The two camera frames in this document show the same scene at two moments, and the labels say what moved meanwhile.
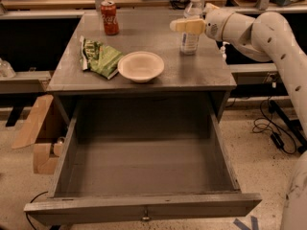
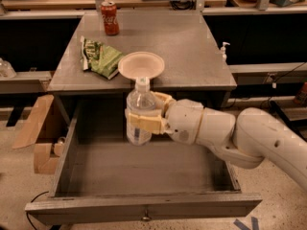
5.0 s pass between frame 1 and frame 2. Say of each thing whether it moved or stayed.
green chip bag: stayed
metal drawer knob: stayed
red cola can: stayed
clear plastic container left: stayed
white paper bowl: stayed
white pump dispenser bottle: stayed
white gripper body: moved
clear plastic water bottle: moved
